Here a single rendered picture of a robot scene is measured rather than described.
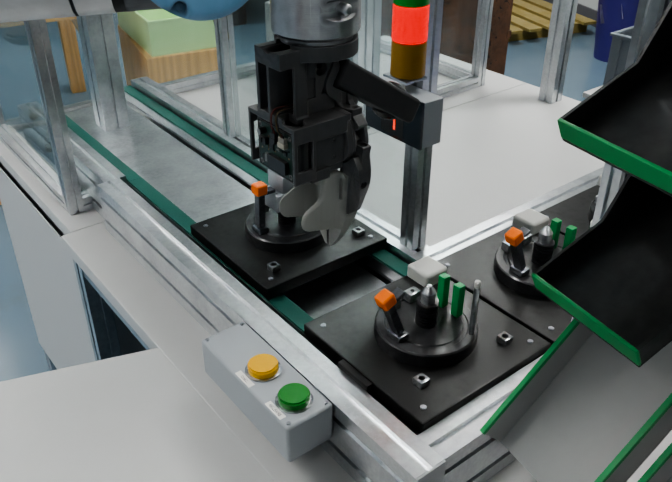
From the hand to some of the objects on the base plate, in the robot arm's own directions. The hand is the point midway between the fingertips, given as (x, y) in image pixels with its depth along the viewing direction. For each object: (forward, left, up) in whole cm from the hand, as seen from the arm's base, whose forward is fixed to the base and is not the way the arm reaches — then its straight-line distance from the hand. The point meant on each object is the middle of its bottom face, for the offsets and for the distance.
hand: (336, 230), depth 73 cm
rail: (-2, +34, -36) cm, 50 cm away
